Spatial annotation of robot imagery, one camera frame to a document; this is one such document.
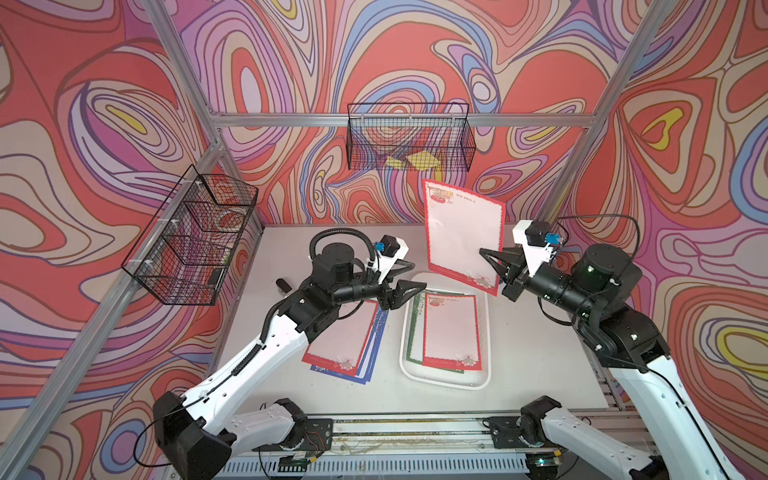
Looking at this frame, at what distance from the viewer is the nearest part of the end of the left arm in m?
0.57

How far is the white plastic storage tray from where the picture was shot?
0.82m

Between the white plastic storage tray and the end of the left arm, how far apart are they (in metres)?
0.28
